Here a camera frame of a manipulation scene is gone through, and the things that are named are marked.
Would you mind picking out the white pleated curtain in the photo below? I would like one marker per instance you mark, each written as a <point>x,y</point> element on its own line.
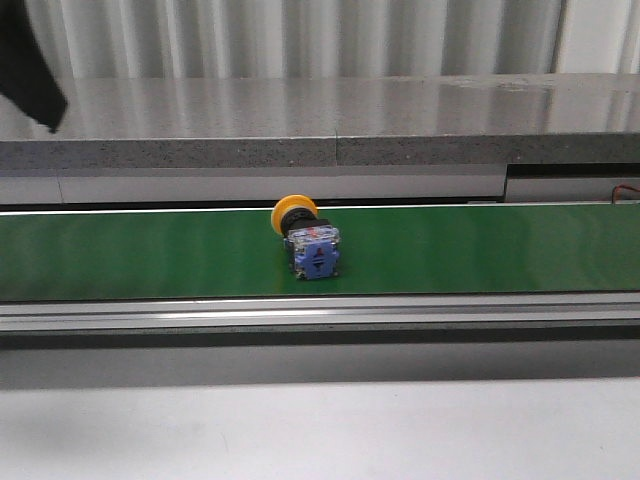
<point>324,39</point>

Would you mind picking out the white conveyor back rail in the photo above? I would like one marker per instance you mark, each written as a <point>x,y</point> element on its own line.
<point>519,183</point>

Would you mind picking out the yellow push button switch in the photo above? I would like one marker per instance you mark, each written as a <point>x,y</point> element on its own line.
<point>311,242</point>

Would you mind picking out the aluminium conveyor front rail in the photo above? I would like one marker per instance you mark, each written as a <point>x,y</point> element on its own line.
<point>332,310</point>

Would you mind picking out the green conveyor belt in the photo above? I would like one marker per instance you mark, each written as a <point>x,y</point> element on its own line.
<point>399,250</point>

